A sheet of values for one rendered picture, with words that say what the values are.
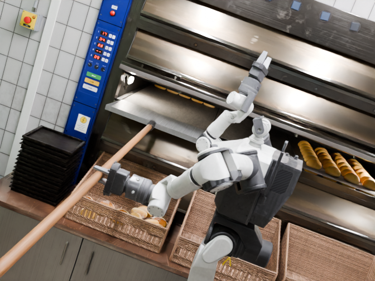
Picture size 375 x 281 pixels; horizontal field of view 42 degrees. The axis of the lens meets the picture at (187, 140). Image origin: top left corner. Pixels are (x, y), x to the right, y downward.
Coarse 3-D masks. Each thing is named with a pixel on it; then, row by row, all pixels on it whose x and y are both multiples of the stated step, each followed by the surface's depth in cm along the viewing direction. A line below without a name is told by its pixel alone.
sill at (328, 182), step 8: (304, 176) 288; (312, 176) 288; (320, 176) 289; (328, 184) 288; (336, 184) 287; (344, 184) 291; (344, 192) 287; (352, 192) 287; (360, 192) 286; (368, 200) 287
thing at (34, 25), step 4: (24, 12) 280; (28, 12) 280; (32, 12) 280; (36, 12) 286; (24, 16) 281; (28, 16) 280; (36, 16) 280; (40, 16) 283; (20, 20) 282; (32, 20) 281; (36, 20) 281; (40, 20) 285; (20, 24) 282; (24, 24) 282; (28, 24) 281; (32, 24) 281; (36, 24) 282; (40, 24) 287; (28, 28) 282; (32, 28) 282; (36, 28) 284
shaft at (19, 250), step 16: (144, 128) 243; (128, 144) 209; (112, 160) 185; (96, 176) 165; (80, 192) 149; (64, 208) 136; (48, 224) 125; (32, 240) 116; (16, 256) 108; (0, 272) 101
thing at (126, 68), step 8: (120, 64) 273; (136, 72) 272; (144, 72) 272; (152, 80) 276; (160, 80) 272; (176, 88) 271; (184, 88) 271; (200, 96) 271; (208, 96) 271; (216, 104) 280; (224, 104) 270; (272, 120) 269; (280, 128) 280; (288, 128) 269; (304, 136) 268; (312, 136) 268; (328, 144) 268; (336, 144) 268; (344, 152) 280; (352, 152) 267; (368, 160) 267
